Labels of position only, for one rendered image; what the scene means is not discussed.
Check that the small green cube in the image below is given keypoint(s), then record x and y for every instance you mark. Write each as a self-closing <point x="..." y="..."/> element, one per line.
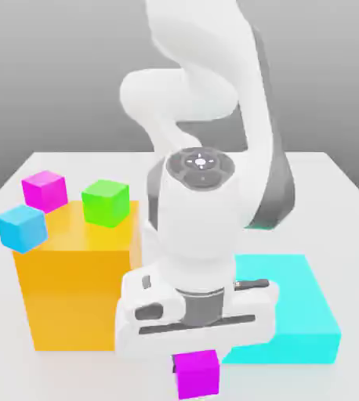
<point x="105" y="203"/>

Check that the small blue cube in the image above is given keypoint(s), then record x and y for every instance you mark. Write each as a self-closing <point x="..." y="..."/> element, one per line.
<point x="21" y="228"/>

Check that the large orange box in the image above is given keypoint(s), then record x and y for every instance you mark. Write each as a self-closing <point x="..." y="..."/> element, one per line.
<point x="73" y="282"/>

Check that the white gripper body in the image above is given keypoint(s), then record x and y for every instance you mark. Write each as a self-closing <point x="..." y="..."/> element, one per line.
<point x="248" y="332"/>

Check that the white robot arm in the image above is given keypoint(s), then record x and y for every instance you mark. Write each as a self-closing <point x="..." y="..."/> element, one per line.
<point x="195" y="231"/>

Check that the small magenta cube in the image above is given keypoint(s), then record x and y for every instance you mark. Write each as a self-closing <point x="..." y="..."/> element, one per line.
<point x="196" y="374"/>
<point x="44" y="191"/>

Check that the large cyan box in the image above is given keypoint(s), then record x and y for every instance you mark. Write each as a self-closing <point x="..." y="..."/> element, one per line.
<point x="295" y="307"/>

